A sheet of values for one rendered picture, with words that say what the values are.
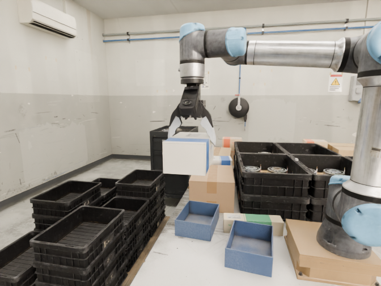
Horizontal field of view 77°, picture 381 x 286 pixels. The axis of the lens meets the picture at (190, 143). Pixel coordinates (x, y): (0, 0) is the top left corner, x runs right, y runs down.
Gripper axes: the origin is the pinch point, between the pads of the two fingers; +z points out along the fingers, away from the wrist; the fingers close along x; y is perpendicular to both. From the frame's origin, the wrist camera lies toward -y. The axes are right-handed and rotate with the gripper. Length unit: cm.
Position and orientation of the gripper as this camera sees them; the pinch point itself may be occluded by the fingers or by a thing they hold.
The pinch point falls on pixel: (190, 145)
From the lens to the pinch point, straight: 74.2
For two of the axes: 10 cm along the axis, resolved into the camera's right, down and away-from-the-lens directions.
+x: -9.8, -0.3, 2.0
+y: 2.0, -1.7, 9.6
